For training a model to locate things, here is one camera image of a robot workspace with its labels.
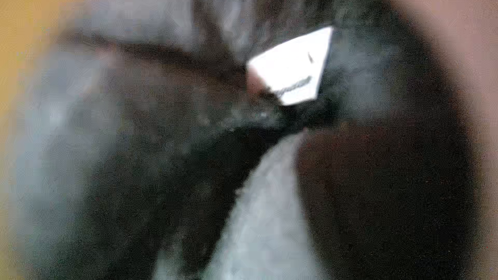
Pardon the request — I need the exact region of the black shirt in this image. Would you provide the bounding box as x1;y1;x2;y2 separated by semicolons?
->
7;0;479;280

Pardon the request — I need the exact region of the clear plastic vacuum bag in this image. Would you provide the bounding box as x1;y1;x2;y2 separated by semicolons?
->
0;0;498;280

